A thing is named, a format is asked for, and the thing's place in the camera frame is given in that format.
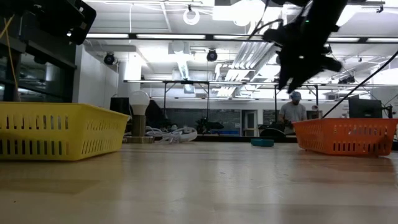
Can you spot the orange plastic basket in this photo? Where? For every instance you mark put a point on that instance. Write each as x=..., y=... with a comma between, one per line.
x=345, y=138

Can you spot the yellow plastic basket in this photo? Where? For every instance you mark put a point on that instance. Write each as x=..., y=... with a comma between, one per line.
x=74, y=134

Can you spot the black background table frame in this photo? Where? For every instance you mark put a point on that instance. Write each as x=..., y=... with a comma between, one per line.
x=275, y=102
x=186, y=82

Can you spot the person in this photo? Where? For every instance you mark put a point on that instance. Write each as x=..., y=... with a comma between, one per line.
x=292, y=113

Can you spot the teal flat dish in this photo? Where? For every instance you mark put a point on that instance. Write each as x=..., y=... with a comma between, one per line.
x=262, y=142

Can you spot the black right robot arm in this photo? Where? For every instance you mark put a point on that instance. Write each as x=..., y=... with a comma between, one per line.
x=323, y=12

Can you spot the black ceiling spotlight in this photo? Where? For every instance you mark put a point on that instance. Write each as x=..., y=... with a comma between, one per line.
x=212, y=55
x=346, y=80
x=109, y=59

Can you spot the white bulb brass lamp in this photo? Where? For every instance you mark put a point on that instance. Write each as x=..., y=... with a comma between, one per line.
x=139, y=99

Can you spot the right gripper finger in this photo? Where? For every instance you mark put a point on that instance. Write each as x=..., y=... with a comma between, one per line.
x=297, y=83
x=283, y=81

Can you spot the black computer monitor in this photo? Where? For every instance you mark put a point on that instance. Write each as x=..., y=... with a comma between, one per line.
x=365, y=108

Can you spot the black office chair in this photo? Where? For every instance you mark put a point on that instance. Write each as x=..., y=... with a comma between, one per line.
x=272, y=133

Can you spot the long ceiling light strip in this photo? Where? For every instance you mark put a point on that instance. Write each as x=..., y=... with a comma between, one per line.
x=171, y=36

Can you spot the black box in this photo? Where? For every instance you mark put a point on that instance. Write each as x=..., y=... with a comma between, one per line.
x=119, y=105

